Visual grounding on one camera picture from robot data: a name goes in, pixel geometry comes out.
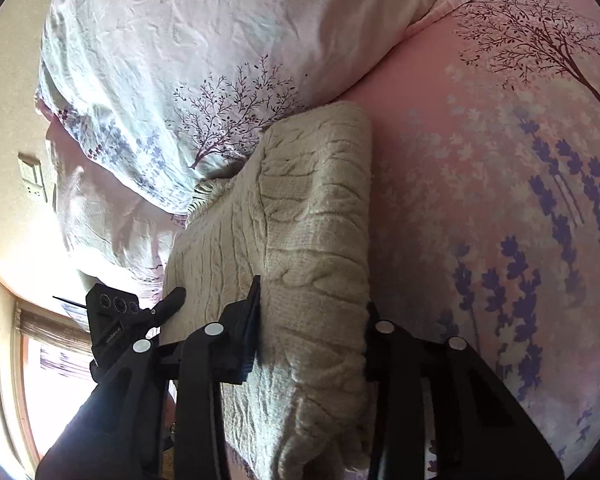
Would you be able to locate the beige wall switch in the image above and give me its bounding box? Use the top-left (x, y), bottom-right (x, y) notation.
top-left (17, 156), bottom-right (45, 184)

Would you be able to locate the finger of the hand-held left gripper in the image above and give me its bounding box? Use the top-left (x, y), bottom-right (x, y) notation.
top-left (147, 287), bottom-right (187, 329)

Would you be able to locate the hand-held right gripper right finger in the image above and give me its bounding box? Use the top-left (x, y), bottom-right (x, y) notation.
top-left (364, 302), bottom-right (566, 480)

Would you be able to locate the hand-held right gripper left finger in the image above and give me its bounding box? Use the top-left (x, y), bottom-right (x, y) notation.
top-left (35, 276), bottom-right (261, 480)

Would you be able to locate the white tree print pillow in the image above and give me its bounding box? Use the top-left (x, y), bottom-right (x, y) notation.
top-left (34, 0), bottom-right (508, 217)

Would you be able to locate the pink floral bed sheet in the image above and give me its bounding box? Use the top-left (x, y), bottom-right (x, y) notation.
top-left (195, 0), bottom-right (600, 480)

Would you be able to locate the beige cable-knit sweater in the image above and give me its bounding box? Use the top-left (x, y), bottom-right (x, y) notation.
top-left (159, 101), bottom-right (377, 480)

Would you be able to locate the window with blind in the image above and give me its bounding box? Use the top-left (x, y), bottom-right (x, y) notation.
top-left (10, 304), bottom-right (101, 467)

